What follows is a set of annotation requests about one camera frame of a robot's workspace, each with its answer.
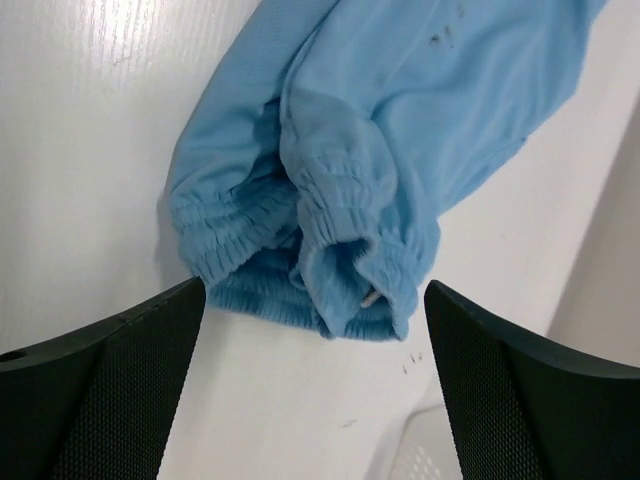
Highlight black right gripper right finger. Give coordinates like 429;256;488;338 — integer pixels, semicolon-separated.
424;280;639;480

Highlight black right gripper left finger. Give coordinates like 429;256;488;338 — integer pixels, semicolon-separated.
1;278;206;479

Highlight light blue shorts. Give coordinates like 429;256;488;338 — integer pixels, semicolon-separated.
169;1;603;341

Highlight white plastic basket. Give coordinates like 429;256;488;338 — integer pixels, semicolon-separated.
364;403;463;480

